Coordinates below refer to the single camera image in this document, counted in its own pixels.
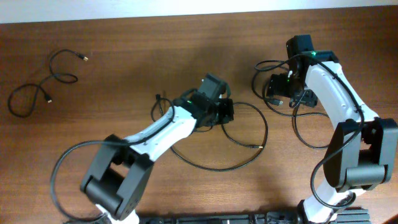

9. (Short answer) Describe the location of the thin black USB cable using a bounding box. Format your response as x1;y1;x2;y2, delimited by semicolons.
169;101;269;172

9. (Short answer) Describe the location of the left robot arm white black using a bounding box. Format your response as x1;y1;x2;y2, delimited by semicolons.
80;73;233;223

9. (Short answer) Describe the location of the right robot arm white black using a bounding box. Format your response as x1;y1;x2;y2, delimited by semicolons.
262;35;397;223

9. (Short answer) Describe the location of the black micro USB cable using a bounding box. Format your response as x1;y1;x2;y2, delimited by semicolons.
251;59;330;150

